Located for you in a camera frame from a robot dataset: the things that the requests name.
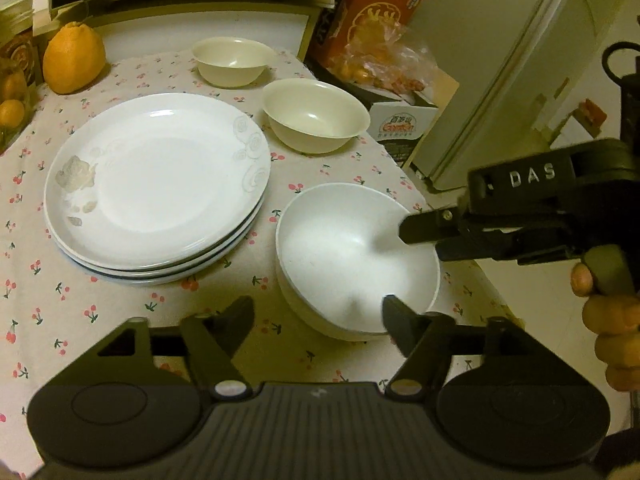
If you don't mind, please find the glass jar of kumquats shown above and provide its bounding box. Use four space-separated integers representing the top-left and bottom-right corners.
0 58 34 153

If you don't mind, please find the plastic bag of oranges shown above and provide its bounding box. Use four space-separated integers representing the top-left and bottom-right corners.
330 18 438 101

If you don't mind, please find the white plate with grey rose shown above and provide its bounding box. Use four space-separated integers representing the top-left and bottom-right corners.
43 93 271 269

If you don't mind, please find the large blue patterned plate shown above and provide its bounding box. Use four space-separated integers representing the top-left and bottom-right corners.
58 197 265 285

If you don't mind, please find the white refrigerator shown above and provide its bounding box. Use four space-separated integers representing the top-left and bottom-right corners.
411 0 624 191

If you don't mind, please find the white bowl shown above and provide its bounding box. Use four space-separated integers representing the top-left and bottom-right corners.
274 183 442 341

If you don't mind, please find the person's right hand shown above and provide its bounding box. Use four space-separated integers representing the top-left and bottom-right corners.
570 263 640 392

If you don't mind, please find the cream bowl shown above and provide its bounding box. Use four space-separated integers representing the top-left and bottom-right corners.
192 37 277 88
262 78 370 155

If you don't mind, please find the black white cardboard box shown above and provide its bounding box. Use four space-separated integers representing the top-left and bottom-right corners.
304 54 461 170

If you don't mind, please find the cherry print tablecloth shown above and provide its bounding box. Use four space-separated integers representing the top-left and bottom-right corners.
0 46 507 478

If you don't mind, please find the orange citrus on table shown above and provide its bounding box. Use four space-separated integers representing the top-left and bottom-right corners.
42 22 107 94

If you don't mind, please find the red gift box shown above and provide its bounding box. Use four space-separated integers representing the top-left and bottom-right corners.
311 0 441 79

